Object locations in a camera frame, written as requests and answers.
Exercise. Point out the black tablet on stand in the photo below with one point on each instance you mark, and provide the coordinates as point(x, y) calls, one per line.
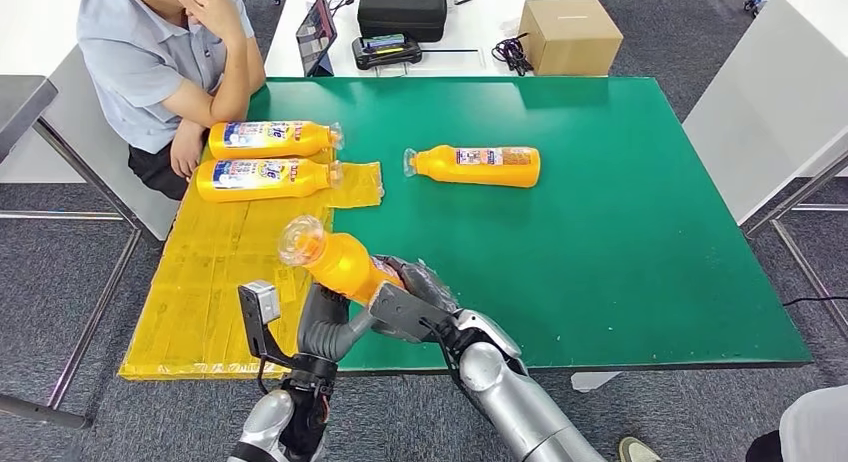
point(316, 34)

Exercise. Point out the yellow taped cardboard mat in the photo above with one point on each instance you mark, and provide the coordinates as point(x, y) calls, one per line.
point(212, 287)

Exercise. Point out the black zipped carry case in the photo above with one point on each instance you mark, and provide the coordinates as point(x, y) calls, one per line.
point(403, 10)

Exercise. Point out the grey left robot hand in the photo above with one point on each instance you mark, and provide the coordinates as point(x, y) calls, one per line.
point(324, 330)

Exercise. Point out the orange detergent bottle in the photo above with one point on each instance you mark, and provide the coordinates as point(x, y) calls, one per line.
point(265, 144)
point(474, 170)
point(265, 184)
point(341, 263)

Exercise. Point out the standing person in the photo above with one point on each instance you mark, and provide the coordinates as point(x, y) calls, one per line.
point(815, 426)

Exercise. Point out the pale shoe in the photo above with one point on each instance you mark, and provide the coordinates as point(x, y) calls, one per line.
point(639, 450)

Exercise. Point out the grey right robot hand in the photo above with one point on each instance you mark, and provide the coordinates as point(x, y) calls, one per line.
point(424, 283)

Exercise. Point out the seated person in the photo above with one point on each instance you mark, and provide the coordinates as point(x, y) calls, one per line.
point(139, 68)

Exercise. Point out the person's left forearm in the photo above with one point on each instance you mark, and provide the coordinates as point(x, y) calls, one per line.
point(257, 71)

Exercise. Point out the grey desk with metal frame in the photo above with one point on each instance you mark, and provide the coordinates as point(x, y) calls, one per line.
point(23, 108)

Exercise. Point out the person's left hand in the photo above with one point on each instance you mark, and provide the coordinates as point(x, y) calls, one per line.
point(187, 151)

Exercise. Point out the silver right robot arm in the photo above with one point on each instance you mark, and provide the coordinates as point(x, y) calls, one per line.
point(517, 399)

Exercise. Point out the white table foot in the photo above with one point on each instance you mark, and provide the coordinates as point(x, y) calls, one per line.
point(594, 381)

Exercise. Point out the black handheld controller with screen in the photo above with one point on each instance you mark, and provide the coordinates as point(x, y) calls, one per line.
point(387, 51)

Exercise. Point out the white table with metal legs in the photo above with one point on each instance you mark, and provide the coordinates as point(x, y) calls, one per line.
point(772, 100)

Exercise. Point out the brown cardboard box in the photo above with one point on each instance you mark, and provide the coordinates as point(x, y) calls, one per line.
point(570, 40)

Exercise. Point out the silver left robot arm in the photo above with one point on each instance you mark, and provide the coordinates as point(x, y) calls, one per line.
point(272, 419)

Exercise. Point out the person's right hand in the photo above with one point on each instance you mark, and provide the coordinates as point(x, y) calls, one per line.
point(212, 12)

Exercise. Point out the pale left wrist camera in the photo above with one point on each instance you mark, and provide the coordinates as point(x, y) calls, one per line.
point(264, 303)

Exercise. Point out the white table with equipment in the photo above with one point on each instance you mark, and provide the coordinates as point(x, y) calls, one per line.
point(474, 27)

